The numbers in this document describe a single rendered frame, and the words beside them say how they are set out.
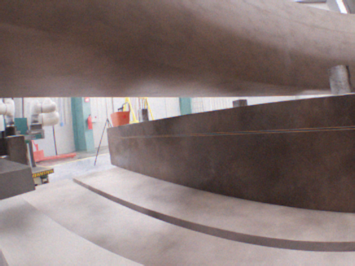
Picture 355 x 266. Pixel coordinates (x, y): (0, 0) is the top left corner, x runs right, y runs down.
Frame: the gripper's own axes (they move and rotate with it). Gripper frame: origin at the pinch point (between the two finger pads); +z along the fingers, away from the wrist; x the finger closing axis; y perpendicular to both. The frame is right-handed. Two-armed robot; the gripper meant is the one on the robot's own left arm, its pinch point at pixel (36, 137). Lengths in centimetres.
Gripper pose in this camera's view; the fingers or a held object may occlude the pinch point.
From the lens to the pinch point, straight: 201.6
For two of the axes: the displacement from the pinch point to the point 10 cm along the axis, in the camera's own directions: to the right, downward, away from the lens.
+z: 1.1, 9.9, 0.4
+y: 8.9, -0.8, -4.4
